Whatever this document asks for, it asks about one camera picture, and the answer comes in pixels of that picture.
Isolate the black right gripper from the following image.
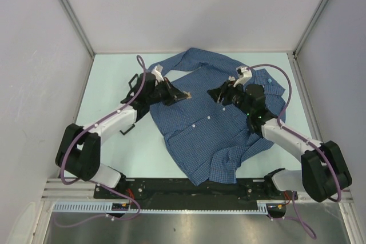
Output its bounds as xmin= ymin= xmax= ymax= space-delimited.
xmin=206 ymin=79 xmax=252 ymax=117

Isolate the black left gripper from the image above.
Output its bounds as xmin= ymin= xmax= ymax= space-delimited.
xmin=147 ymin=77 xmax=188 ymax=107

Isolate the blue checked shirt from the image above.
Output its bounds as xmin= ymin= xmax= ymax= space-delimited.
xmin=150 ymin=48 xmax=274 ymax=186

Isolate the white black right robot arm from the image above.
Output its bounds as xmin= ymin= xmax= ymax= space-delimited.
xmin=207 ymin=80 xmax=352 ymax=202

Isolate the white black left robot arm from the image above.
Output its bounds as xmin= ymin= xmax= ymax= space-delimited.
xmin=55 ymin=70 xmax=190 ymax=198

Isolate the black open box upper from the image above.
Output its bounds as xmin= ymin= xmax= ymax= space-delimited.
xmin=127 ymin=74 xmax=140 ymax=97

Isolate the black open box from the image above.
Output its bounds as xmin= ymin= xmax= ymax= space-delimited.
xmin=127 ymin=74 xmax=140 ymax=97
xmin=120 ymin=124 xmax=135 ymax=135

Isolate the black open box lower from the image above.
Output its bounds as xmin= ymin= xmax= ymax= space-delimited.
xmin=120 ymin=124 xmax=135 ymax=135

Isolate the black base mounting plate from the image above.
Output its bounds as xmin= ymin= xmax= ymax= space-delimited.
xmin=93 ymin=177 xmax=299 ymax=211

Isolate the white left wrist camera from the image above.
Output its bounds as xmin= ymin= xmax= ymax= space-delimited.
xmin=151 ymin=65 xmax=164 ymax=82

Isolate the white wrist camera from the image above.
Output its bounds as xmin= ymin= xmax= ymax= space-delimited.
xmin=233 ymin=66 xmax=252 ymax=87
xmin=151 ymin=65 xmax=164 ymax=82

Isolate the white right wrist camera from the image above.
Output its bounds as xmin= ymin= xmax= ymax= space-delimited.
xmin=233 ymin=66 xmax=252 ymax=87

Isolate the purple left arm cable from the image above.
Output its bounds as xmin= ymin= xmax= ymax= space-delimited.
xmin=54 ymin=55 xmax=161 ymax=227

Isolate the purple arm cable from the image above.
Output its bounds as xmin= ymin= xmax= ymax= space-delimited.
xmin=248 ymin=63 xmax=344 ymax=239
xmin=54 ymin=55 xmax=161 ymax=227

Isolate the right aluminium frame post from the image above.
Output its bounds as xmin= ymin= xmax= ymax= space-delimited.
xmin=293 ymin=0 xmax=348 ymax=56

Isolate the aluminium frame post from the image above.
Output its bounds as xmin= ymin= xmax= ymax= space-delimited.
xmin=42 ymin=0 xmax=95 ymax=56
xmin=293 ymin=0 xmax=348 ymax=56

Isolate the white slotted cable duct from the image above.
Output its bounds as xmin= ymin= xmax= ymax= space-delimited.
xmin=53 ymin=201 xmax=287 ymax=214

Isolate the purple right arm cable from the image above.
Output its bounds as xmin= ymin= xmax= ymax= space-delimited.
xmin=248 ymin=63 xmax=344 ymax=239

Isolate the aluminium front rail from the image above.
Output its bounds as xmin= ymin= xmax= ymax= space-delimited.
xmin=39 ymin=178 xmax=354 ymax=202

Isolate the left aluminium frame post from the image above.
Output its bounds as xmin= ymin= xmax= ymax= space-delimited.
xmin=42 ymin=0 xmax=95 ymax=56

